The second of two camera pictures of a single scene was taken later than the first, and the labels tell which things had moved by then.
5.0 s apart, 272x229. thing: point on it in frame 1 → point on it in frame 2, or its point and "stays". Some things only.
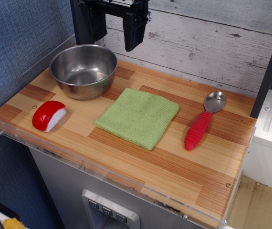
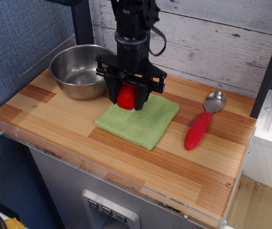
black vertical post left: [81, 12] stays
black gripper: [121, 7] → [131, 62]
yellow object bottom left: [13, 223] stays
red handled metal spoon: [214, 101] stays
